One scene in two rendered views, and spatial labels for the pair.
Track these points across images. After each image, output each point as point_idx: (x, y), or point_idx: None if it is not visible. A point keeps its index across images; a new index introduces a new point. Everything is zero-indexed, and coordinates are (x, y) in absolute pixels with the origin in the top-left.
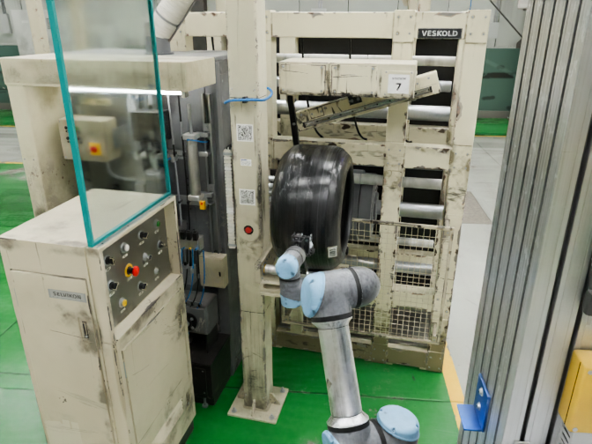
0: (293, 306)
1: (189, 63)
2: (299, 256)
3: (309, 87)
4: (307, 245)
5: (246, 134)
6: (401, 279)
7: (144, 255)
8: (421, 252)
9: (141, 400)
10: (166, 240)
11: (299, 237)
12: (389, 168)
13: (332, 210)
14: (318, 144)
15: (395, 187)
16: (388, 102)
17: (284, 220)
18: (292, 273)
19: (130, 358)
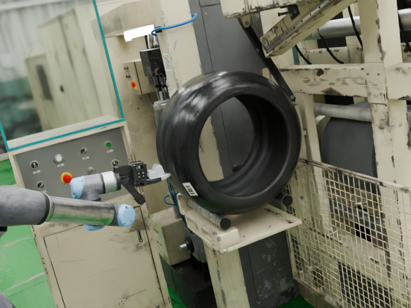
0: (85, 228)
1: (132, 3)
2: (96, 181)
3: (236, 7)
4: (133, 173)
5: (167, 63)
6: (378, 258)
7: (89, 168)
8: (392, 223)
9: (73, 286)
10: (126, 161)
11: (128, 164)
12: (373, 100)
13: (179, 141)
14: (310, 71)
15: (384, 126)
16: (318, 10)
17: (157, 149)
18: (74, 194)
19: (55, 246)
